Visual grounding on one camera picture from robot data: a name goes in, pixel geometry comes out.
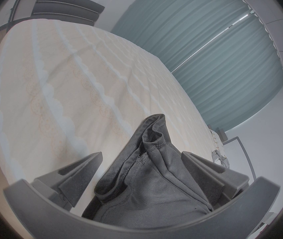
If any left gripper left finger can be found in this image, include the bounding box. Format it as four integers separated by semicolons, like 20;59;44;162
33;152;103;207

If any bed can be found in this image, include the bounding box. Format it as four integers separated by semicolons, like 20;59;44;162
0;19;254;216

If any pile of clothes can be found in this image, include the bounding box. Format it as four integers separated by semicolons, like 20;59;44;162
211;148;231;168

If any black chest of drawers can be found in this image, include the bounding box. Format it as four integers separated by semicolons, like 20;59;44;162
6;0;105;27

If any black T-shirt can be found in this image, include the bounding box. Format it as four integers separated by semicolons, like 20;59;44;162
82;113;213;225

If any blue-green curtain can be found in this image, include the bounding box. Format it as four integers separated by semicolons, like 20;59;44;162
112;0;250;72
171;13;283;131

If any grey bedside table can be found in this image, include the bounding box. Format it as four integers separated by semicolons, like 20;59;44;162
207;125;227;141

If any white printed pillow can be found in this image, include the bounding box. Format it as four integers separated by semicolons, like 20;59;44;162
209;130;227;154

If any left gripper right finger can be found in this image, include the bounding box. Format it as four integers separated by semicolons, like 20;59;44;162
181;151;250;211

